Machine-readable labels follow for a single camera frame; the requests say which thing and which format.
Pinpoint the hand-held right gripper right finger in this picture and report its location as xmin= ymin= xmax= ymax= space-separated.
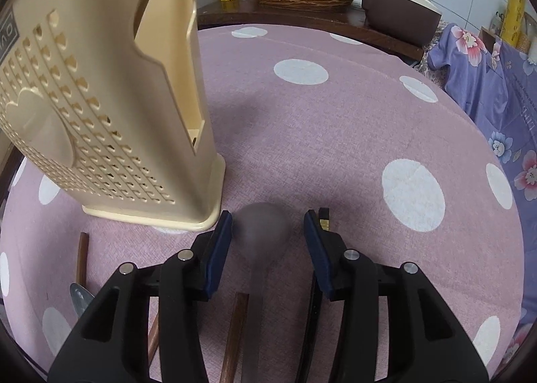
xmin=303 ymin=209 xmax=491 ymax=383

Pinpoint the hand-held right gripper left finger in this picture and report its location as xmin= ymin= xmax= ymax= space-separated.
xmin=48 ymin=210 xmax=233 ymax=383

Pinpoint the dark chopstick with gold band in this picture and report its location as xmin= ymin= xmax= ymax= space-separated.
xmin=296 ymin=207 xmax=331 ymax=383

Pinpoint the brown wooden chopstick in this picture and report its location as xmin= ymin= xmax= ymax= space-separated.
xmin=147 ymin=312 xmax=160 ymax=363
xmin=220 ymin=292 xmax=249 ymax=383
xmin=76 ymin=232 xmax=90 ymax=287

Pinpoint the shiny metal spoon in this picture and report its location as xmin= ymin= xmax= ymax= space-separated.
xmin=68 ymin=281 xmax=95 ymax=321

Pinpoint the beige perforated utensil holder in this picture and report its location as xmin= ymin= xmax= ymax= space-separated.
xmin=0 ymin=0 xmax=227 ymax=233

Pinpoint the pink polka dot tablecloth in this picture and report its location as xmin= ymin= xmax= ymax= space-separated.
xmin=0 ymin=22 xmax=525 ymax=383

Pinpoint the dark wooden counter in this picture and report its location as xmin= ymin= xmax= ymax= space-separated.
xmin=196 ymin=0 xmax=424 ymax=61

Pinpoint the purple floral cloth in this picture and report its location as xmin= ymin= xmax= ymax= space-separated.
xmin=428 ymin=22 xmax=537 ymax=337

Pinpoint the brown and cream rice cooker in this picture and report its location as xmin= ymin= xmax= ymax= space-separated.
xmin=361 ymin=0 xmax=443 ymax=48

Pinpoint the yellow wrapped roll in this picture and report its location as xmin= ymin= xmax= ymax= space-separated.
xmin=501 ymin=0 xmax=527 ymax=48

